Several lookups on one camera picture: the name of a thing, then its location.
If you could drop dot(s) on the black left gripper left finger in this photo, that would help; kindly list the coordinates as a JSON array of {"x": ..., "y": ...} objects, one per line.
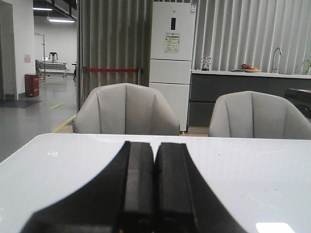
[{"x": 117, "y": 200}]

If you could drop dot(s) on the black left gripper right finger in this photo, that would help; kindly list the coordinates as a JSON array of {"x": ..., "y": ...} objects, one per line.
[{"x": 184, "y": 202}]

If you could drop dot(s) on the grey left armchair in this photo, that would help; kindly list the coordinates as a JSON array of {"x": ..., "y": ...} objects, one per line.
[{"x": 126, "y": 108}]

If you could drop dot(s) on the grey armchair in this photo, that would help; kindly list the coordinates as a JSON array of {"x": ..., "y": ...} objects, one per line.
[
  {"x": 250, "y": 114},
  {"x": 126, "y": 108}
]

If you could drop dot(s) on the grey right armchair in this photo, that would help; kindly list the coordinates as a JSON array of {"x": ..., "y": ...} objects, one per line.
[{"x": 250, "y": 114}]

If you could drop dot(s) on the dark kitchen counter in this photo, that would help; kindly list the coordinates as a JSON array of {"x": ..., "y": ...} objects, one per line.
[{"x": 207, "y": 86}]

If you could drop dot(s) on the red barrier belt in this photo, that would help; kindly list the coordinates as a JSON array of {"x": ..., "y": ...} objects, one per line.
[{"x": 135, "y": 70}]

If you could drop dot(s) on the fruit bowl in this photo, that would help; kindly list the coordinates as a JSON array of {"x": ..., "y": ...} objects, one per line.
[{"x": 248, "y": 68}]

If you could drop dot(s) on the red bin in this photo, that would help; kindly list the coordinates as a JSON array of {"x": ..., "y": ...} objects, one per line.
[{"x": 31, "y": 85}]

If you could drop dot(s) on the distant metal table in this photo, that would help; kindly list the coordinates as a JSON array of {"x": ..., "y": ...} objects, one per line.
[{"x": 51, "y": 63}]

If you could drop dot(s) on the silver faucet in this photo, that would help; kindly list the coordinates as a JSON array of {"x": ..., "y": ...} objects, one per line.
[{"x": 276, "y": 58}]

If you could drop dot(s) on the white refrigerator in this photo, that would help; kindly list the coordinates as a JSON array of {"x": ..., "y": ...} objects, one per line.
[{"x": 172, "y": 39}]

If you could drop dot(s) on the green plant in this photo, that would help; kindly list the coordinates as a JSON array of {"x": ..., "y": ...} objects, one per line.
[{"x": 307, "y": 62}]

